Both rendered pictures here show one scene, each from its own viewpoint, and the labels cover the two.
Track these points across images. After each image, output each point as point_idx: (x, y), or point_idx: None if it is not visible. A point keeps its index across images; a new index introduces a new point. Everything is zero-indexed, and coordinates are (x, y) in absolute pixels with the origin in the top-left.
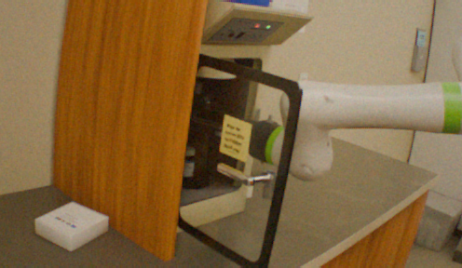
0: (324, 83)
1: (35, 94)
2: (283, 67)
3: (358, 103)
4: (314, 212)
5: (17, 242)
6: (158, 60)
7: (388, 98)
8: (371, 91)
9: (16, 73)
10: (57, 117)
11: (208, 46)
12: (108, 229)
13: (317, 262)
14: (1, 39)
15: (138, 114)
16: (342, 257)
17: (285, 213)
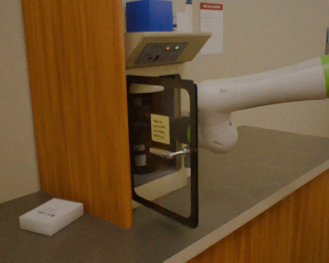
0: (219, 79)
1: (14, 123)
2: None
3: (246, 89)
4: (240, 180)
5: (1, 239)
6: (99, 83)
7: (271, 79)
8: (256, 77)
9: None
10: (37, 138)
11: (136, 69)
12: (84, 213)
13: (244, 217)
14: None
15: (93, 124)
16: (270, 213)
17: (218, 183)
